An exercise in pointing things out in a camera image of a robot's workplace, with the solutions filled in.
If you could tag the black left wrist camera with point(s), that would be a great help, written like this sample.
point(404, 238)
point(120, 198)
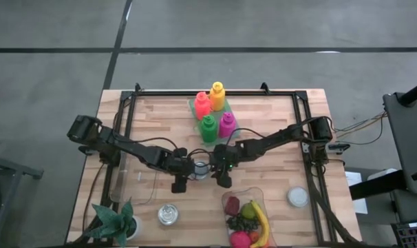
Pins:
point(158, 158)

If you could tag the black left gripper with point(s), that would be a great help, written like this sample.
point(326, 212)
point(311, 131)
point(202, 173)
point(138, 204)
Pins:
point(181, 167)

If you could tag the clear plastic bin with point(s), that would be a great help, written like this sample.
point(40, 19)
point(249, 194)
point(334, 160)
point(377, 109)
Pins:
point(229, 193)
point(133, 186)

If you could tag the black aluminium rig frame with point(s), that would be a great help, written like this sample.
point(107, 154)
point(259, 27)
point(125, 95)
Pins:
point(194, 93)

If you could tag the green plant in white pot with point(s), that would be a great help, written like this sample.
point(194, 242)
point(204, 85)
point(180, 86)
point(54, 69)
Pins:
point(114, 224)

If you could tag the white paper sheet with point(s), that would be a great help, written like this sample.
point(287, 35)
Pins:
point(355, 193)

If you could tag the red toy apple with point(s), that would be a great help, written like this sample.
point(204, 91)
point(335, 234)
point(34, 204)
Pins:
point(240, 240)

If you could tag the orange tomato cluster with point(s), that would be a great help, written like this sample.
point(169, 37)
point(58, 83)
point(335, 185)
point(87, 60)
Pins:
point(254, 237)

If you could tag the teal translucent plastic tray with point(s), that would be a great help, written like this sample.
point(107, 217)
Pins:
point(194, 117)

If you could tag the red labelled tin can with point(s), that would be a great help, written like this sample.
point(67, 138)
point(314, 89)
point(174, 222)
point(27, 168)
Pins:
point(201, 171)

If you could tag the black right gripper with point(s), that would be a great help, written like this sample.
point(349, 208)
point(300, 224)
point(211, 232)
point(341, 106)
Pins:
point(222, 163)

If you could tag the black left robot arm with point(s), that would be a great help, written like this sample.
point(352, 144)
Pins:
point(126, 148)

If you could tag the yellow plastic squeeze bottle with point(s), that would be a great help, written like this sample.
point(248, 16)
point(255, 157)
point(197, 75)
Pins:
point(217, 98)

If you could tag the pink plastic squeeze bottle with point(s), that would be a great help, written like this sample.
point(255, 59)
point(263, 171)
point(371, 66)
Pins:
point(226, 125)

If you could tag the green toy pear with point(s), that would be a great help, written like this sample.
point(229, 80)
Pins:
point(248, 211)

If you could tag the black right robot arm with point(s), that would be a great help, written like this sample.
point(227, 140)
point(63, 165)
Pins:
point(274, 137)

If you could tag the dark purple toy grapes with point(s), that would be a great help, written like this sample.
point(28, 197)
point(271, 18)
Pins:
point(241, 224)

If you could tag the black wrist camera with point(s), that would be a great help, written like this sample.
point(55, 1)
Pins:
point(158, 158)
point(237, 151)

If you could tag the gray metal stand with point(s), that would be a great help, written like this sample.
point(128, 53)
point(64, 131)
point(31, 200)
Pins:
point(9, 172)

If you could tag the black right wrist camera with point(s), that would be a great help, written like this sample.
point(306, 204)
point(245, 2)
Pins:
point(237, 151)

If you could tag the white lidded tin can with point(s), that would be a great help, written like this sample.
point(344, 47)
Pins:
point(298, 196)

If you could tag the silver tin can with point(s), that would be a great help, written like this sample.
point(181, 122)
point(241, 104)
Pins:
point(168, 214)

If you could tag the green plastic squeeze bottle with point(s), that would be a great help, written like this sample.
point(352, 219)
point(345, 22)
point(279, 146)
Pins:
point(208, 129)

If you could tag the orange plastic squeeze bottle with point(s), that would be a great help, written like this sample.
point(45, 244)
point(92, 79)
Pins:
point(202, 106)

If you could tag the dark red toy onion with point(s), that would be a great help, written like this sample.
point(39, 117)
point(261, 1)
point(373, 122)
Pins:
point(232, 206)

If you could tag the yellow toy banana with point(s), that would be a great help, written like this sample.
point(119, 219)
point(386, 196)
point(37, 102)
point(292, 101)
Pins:
point(263, 224)

